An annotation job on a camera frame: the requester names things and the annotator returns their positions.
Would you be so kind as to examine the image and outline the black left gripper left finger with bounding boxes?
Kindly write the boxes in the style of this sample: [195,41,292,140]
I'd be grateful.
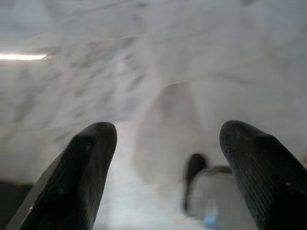
[4,121,118,230]

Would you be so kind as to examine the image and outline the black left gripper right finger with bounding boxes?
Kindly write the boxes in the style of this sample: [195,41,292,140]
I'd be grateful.
[219,120,307,230]

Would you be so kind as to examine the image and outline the grey black robot left leg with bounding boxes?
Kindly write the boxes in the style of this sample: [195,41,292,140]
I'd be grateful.
[182,152,256,230]

